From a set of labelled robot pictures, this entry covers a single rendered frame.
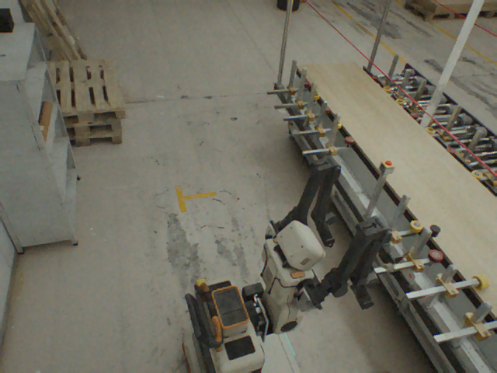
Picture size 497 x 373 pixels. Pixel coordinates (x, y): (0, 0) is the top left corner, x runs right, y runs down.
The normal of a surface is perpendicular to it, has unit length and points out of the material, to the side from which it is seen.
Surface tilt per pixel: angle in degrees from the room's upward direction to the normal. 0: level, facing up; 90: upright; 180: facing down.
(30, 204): 90
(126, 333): 0
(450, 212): 0
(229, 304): 0
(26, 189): 90
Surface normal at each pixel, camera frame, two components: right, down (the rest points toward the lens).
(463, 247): 0.08, -0.74
